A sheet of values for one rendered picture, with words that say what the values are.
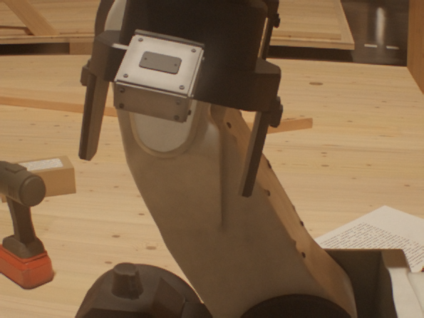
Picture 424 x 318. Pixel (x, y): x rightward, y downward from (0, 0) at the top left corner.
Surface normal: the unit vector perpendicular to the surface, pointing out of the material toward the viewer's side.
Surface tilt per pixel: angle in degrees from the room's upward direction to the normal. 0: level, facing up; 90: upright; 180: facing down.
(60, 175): 90
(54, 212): 0
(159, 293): 45
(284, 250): 90
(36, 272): 90
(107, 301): 0
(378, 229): 0
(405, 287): 18
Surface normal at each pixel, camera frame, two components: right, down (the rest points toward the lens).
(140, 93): -0.18, 0.74
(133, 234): 0.00, -0.95
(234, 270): -0.10, 0.32
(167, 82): 0.12, -0.64
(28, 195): 0.75, 0.22
